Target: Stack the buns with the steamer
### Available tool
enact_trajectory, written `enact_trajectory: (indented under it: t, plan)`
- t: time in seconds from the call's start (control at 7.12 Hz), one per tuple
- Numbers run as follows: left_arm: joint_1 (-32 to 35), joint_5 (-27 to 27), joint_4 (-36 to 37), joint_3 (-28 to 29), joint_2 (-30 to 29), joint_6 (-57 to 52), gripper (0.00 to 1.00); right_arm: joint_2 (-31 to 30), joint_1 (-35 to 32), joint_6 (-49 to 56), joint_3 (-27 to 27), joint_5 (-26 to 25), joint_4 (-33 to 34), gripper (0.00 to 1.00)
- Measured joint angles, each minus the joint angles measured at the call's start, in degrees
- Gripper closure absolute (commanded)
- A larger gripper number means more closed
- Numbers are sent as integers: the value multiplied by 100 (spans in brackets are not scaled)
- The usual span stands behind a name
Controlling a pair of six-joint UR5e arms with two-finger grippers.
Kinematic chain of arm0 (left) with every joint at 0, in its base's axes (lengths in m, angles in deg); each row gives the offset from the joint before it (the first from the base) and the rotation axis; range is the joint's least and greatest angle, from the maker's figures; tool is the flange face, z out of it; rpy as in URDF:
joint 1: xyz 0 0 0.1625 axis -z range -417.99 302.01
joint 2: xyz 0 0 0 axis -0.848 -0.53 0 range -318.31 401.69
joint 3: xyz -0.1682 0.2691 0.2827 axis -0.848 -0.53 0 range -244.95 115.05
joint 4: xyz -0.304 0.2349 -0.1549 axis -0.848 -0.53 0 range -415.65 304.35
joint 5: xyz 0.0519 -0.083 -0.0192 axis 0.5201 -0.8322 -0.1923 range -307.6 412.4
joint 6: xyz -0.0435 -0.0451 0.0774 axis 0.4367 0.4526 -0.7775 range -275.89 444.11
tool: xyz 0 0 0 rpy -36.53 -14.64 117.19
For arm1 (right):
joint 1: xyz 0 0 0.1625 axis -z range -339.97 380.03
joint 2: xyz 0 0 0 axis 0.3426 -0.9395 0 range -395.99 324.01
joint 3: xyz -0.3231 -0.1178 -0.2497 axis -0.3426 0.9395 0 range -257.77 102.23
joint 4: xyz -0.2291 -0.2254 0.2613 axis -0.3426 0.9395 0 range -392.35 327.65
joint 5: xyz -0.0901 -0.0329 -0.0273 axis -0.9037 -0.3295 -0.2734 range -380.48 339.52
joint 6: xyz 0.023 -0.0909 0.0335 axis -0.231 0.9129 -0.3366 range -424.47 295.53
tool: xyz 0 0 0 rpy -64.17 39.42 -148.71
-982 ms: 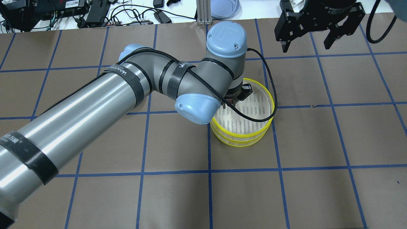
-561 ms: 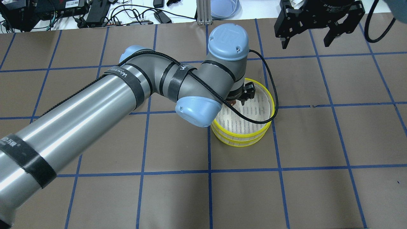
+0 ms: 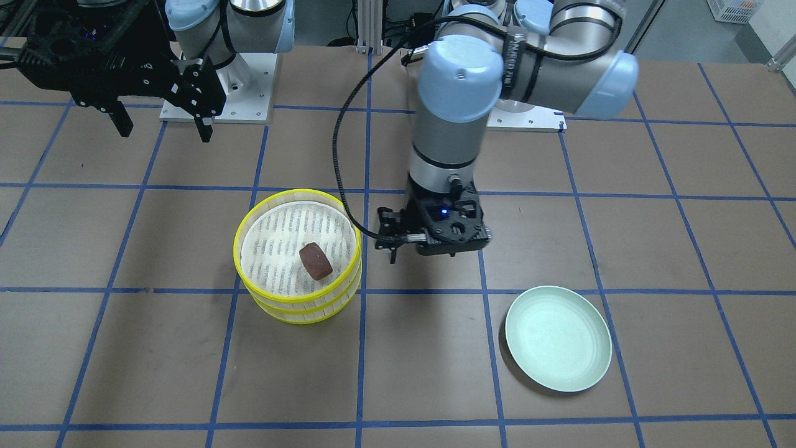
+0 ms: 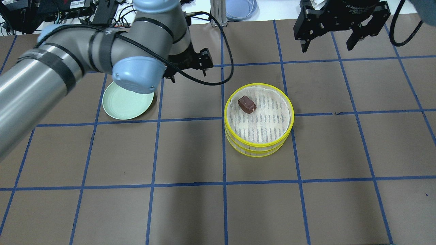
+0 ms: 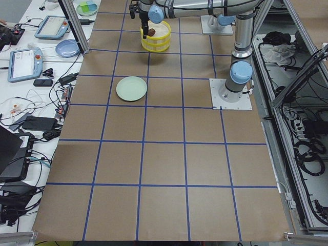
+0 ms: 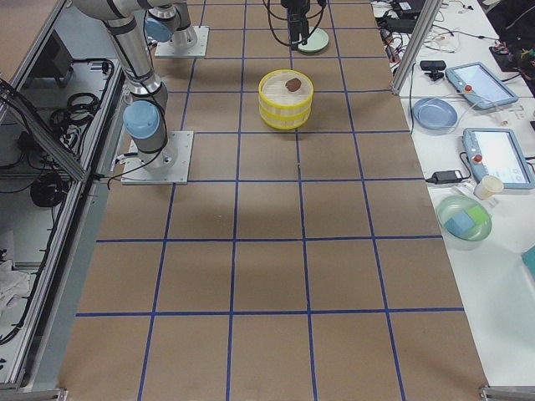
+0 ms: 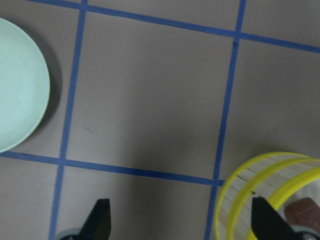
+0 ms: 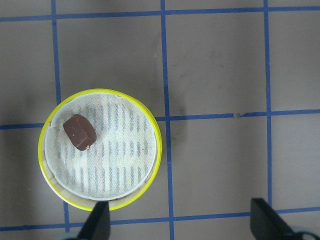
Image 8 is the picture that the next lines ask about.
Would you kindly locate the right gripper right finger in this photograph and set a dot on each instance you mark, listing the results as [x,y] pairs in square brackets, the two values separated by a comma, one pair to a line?
[266,224]

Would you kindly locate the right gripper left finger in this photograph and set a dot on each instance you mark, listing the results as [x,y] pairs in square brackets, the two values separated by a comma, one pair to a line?
[98,224]

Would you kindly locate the brown bun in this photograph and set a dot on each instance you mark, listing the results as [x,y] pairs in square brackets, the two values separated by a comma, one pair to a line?
[80,132]

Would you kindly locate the yellow steamer basket centre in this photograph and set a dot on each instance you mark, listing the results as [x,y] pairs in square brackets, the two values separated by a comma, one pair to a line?
[118,167]

